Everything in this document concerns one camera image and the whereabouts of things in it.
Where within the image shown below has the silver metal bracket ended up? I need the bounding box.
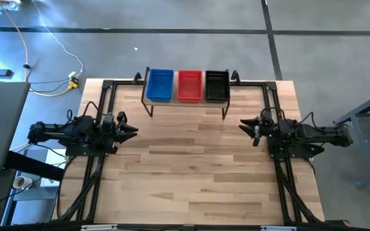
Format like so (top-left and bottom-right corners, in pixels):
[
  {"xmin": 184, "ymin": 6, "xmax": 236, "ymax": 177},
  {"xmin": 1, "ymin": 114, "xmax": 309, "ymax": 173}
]
[
  {"xmin": 260, "ymin": 225, "xmax": 298, "ymax": 231},
  {"xmin": 81, "ymin": 224, "xmax": 118, "ymax": 231}
]

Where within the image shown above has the red plastic slotted basket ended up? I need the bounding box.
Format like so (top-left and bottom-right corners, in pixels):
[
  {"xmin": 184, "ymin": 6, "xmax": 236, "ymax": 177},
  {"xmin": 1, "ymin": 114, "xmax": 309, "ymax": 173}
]
[{"xmin": 176, "ymin": 69, "xmax": 204, "ymax": 103}]

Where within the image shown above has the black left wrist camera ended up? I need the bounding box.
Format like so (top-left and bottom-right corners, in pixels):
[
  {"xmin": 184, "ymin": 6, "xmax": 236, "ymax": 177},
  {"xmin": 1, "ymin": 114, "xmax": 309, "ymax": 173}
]
[{"xmin": 103, "ymin": 112, "xmax": 116, "ymax": 130}]

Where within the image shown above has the white box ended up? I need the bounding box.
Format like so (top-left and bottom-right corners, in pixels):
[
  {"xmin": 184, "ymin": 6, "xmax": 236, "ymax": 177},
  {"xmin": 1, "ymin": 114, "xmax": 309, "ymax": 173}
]
[{"xmin": 40, "ymin": 148, "xmax": 67, "ymax": 189}]

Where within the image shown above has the black metal table frame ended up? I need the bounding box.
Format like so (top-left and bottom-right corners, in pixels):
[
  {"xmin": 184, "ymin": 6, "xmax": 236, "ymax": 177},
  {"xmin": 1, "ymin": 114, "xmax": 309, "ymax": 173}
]
[{"xmin": 55, "ymin": 71, "xmax": 327, "ymax": 231}]

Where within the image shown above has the white paper cup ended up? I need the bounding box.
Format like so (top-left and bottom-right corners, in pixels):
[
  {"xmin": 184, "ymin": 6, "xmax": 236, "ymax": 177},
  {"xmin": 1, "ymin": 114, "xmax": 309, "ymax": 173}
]
[{"xmin": 12, "ymin": 175, "xmax": 34, "ymax": 190}]

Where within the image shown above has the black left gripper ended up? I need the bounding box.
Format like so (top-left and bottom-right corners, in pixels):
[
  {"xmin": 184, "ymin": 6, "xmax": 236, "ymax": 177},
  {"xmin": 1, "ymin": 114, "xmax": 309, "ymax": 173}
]
[{"xmin": 100, "ymin": 111, "xmax": 139, "ymax": 151}]

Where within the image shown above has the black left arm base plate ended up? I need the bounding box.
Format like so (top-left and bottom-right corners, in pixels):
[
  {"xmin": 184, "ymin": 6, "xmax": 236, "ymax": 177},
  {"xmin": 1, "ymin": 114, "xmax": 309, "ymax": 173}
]
[{"xmin": 64, "ymin": 141, "xmax": 118, "ymax": 158}]

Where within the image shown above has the yellow floor cable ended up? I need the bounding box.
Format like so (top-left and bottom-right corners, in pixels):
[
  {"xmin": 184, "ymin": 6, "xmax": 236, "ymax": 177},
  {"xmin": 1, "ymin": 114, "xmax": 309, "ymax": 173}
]
[{"xmin": 0, "ymin": 0, "xmax": 76, "ymax": 98}]

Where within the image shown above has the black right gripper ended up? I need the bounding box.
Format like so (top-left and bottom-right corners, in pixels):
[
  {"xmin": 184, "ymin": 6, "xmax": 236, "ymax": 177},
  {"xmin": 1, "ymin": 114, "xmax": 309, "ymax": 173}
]
[{"xmin": 238, "ymin": 117, "xmax": 278, "ymax": 148}]

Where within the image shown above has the black plastic slotted basket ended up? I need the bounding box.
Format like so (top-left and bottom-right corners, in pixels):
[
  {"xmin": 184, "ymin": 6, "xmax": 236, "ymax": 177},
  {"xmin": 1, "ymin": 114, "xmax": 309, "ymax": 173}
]
[{"xmin": 204, "ymin": 70, "xmax": 231, "ymax": 104}]

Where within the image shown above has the grey desk top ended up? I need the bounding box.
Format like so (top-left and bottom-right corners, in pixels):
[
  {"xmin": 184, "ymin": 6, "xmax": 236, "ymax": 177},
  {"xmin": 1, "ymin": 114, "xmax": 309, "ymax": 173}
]
[{"xmin": 0, "ymin": 81, "xmax": 31, "ymax": 176}]

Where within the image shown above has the thin white cable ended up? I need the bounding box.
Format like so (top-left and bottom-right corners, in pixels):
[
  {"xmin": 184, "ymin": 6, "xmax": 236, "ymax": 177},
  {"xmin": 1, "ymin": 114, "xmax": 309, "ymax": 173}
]
[{"xmin": 30, "ymin": 0, "xmax": 85, "ymax": 77}]

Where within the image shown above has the blue plastic slotted basket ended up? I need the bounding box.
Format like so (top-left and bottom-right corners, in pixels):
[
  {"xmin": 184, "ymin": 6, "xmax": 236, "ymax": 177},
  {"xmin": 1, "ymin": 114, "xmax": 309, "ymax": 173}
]
[{"xmin": 145, "ymin": 68, "xmax": 175, "ymax": 103}]

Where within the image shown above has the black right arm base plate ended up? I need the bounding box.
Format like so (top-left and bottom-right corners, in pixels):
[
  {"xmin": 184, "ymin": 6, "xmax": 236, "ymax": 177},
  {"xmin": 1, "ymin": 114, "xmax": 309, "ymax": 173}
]
[{"xmin": 267, "ymin": 141, "xmax": 315, "ymax": 160}]

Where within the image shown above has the black desk leg beam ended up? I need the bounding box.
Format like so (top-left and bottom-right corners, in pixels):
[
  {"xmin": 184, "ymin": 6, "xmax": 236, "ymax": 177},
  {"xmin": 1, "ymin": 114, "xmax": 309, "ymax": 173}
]
[{"xmin": 4, "ymin": 150, "xmax": 66, "ymax": 182}]

